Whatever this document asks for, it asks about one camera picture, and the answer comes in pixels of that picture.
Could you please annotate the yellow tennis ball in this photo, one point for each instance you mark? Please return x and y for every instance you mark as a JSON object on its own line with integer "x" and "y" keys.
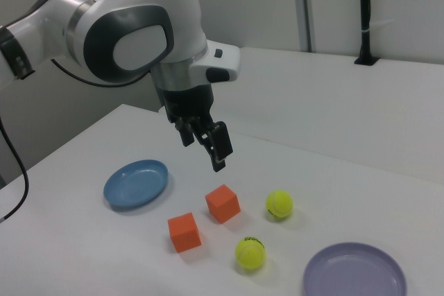
{"x": 250, "y": 252}
{"x": 279, "y": 206}

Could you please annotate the orange foam cube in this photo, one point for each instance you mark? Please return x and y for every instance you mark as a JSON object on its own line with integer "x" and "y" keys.
{"x": 222, "y": 204}
{"x": 184, "y": 233}

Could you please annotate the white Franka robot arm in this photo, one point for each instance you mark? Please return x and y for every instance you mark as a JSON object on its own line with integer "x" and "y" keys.
{"x": 138, "y": 5}

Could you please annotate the blue plate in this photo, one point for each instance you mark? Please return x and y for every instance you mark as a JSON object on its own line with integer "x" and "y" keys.
{"x": 135, "y": 185}

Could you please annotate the purple plate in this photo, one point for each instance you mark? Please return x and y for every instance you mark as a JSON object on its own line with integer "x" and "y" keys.
{"x": 350, "y": 271}

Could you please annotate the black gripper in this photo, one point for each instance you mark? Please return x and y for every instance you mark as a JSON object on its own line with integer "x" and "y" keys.
{"x": 187, "y": 103}

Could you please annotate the black camera pole with base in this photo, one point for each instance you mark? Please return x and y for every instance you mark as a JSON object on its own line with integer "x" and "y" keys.
{"x": 365, "y": 15}

